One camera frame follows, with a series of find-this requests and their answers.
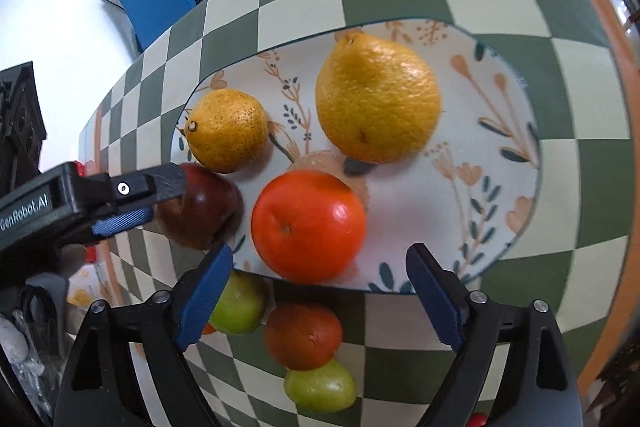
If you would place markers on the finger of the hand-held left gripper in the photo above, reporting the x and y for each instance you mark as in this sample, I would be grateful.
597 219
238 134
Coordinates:
160 184
122 222

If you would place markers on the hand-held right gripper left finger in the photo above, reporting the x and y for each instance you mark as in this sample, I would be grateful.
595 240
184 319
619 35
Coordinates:
207 297

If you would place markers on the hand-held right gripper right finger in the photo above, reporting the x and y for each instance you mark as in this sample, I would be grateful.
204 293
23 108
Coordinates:
435 302

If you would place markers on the red apple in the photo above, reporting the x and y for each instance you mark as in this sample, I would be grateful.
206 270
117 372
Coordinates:
205 212

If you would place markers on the floral oval plate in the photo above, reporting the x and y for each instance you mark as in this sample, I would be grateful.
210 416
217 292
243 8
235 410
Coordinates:
410 207

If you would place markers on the round green apple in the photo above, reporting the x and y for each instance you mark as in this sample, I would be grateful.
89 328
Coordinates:
240 304

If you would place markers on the small yellow citrus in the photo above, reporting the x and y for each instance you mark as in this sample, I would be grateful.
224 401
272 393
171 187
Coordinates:
227 132

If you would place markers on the black carved cabinet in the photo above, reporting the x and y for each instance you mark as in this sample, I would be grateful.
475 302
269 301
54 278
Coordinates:
20 132

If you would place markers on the dark orange tangerine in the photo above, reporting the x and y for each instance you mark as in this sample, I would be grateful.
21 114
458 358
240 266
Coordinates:
302 337

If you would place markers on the bright orange tangerine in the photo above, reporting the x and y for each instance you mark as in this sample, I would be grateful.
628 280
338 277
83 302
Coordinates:
307 227

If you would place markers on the small red ball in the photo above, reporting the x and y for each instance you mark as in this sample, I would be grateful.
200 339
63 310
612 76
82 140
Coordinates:
478 421

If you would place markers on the oblong green apple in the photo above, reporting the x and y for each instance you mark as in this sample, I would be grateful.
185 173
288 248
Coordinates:
320 389

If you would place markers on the large yellow citrus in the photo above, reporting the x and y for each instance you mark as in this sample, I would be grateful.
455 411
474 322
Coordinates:
377 102

